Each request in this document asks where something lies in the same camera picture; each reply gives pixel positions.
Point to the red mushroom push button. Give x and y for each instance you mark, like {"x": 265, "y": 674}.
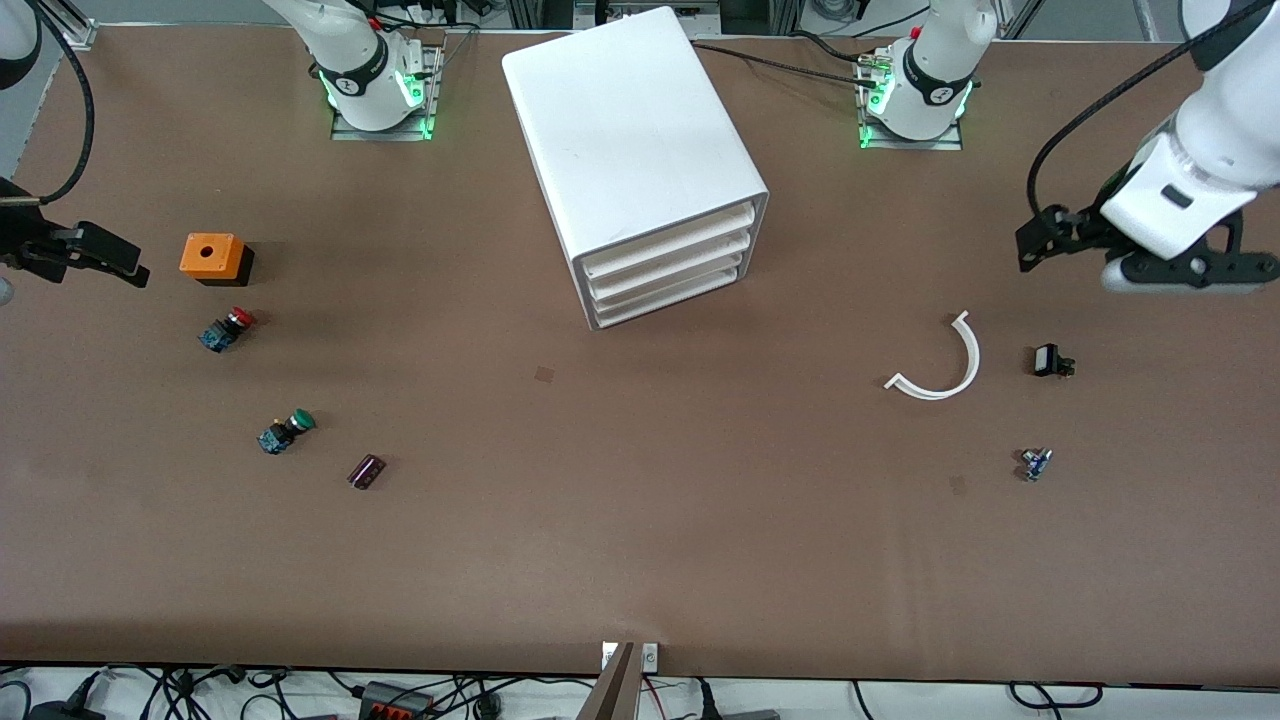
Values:
{"x": 225, "y": 330}

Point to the dark maroon cylindrical capacitor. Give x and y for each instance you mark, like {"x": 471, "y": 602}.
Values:
{"x": 366, "y": 472}

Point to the white curved plastic strip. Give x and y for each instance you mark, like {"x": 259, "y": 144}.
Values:
{"x": 972, "y": 360}

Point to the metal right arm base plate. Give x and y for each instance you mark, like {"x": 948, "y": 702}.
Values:
{"x": 425, "y": 125}

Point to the orange button enclosure box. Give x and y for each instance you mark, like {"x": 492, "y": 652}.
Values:
{"x": 225, "y": 262}

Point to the small black switch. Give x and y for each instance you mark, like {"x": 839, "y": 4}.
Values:
{"x": 1047, "y": 360}

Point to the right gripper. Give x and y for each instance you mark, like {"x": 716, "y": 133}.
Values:
{"x": 22, "y": 243}

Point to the aluminium frame profile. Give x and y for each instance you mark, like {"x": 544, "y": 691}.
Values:
{"x": 78, "y": 30}

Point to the white metal bracket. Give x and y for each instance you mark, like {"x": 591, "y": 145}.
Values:
{"x": 650, "y": 657}

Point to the black power strip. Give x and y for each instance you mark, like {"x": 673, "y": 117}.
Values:
{"x": 395, "y": 703}

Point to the white drawer cabinet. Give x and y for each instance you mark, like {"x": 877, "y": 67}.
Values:
{"x": 630, "y": 120}

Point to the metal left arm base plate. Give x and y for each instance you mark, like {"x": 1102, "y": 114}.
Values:
{"x": 950, "y": 142}

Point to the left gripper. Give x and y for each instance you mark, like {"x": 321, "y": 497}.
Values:
{"x": 1084, "y": 232}

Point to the black power plug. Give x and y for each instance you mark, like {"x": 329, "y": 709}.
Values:
{"x": 65, "y": 711}

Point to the green mushroom push button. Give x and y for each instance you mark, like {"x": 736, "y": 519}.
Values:
{"x": 285, "y": 432}

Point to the white plastic drawer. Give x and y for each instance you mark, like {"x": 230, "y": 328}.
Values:
{"x": 670, "y": 258}
{"x": 670, "y": 276}
{"x": 670, "y": 238}
{"x": 670, "y": 294}

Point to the grey angled beam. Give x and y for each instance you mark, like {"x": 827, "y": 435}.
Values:
{"x": 615, "y": 695}

